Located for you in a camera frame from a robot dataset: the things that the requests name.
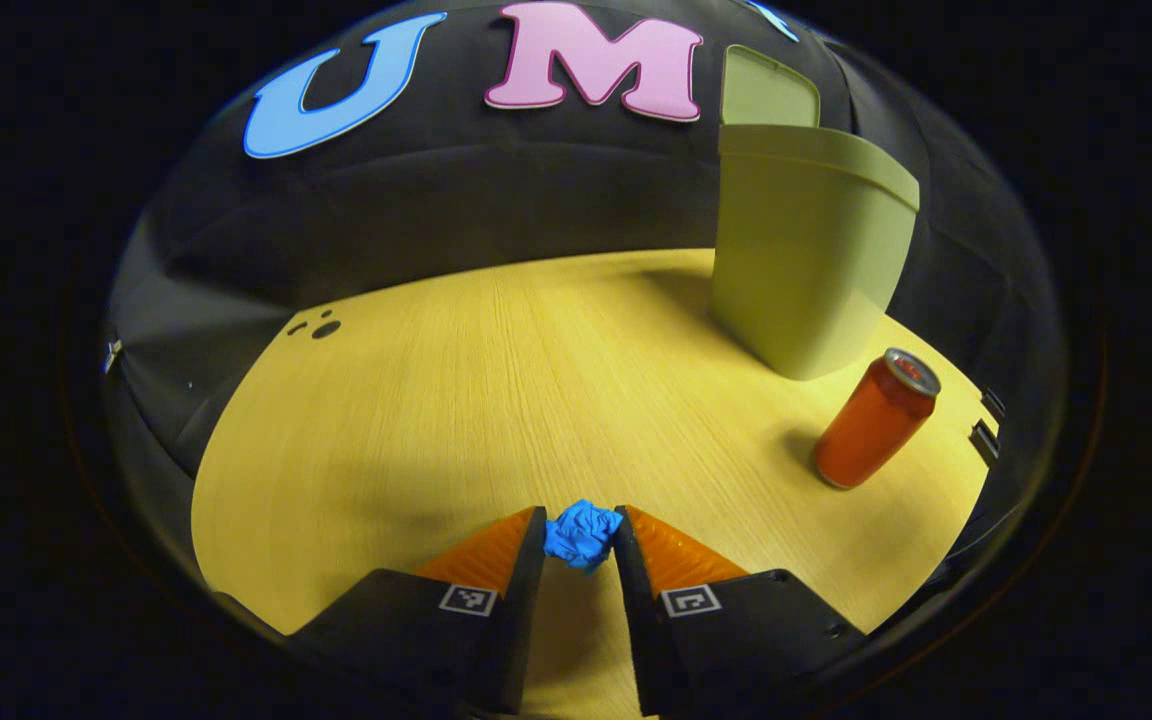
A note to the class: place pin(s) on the blue paper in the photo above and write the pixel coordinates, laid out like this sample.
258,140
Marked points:
581,535

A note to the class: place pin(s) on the wooden desktop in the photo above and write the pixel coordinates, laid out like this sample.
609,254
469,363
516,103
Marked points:
436,420

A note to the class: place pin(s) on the small dark metal clip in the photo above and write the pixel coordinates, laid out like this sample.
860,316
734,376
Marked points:
983,441
992,403

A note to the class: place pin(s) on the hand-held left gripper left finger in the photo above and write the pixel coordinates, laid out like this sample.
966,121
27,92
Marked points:
526,620

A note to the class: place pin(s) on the orange pop can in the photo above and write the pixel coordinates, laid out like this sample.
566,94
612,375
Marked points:
871,425

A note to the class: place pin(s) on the black backdrop cloth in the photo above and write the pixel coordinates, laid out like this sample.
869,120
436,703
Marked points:
436,200

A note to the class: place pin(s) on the green desktop garbage bin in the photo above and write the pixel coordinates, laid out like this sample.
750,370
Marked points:
796,270

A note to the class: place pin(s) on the small silver cloth clip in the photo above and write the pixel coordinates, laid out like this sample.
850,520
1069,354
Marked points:
113,355

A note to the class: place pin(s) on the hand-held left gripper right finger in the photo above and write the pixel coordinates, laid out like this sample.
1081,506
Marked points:
636,630

